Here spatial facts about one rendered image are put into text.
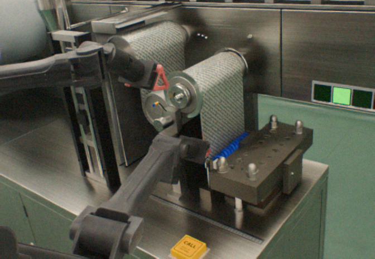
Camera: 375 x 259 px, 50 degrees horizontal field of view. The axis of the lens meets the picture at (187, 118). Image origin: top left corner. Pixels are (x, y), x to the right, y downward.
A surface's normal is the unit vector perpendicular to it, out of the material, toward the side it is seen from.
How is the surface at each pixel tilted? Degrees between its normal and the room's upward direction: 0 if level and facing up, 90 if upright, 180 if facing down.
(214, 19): 90
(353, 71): 90
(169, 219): 0
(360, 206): 0
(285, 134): 0
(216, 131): 90
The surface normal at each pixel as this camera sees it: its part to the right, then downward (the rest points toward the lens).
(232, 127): 0.78, 0.19
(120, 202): 0.10, -0.93
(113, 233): -0.04, -0.62
